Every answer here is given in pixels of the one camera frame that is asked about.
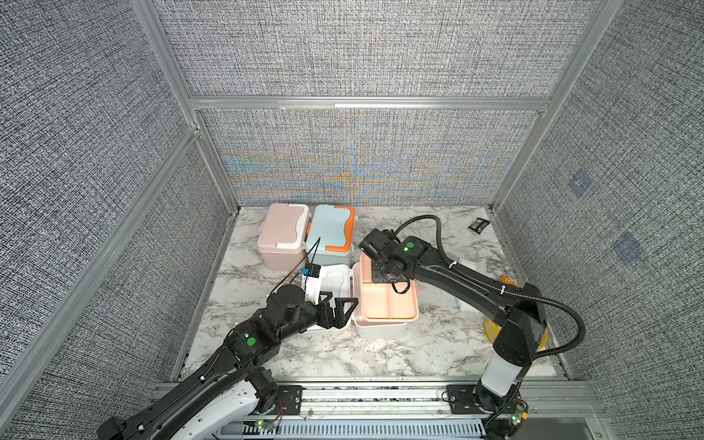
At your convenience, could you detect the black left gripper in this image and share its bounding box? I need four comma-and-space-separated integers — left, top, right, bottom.
277, 290, 358, 345

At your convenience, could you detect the white pink medicine chest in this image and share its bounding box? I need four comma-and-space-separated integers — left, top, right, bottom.
321, 255, 419, 339

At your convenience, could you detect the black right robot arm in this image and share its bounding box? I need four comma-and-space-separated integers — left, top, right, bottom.
360, 214, 587, 417

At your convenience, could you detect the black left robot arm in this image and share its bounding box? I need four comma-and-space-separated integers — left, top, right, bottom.
97, 284, 359, 439

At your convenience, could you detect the blue orange medicine box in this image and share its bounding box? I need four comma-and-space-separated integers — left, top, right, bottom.
306, 205, 356, 266

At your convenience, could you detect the pink white medicine box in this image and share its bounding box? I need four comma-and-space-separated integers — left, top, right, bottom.
257, 203, 310, 271

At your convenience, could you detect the black foil sachet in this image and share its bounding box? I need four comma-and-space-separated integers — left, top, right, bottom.
469, 217, 491, 235

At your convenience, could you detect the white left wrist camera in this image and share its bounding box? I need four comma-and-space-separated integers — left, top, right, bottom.
302, 263, 322, 304

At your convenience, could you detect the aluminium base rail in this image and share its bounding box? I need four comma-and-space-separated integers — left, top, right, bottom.
147, 378, 612, 440

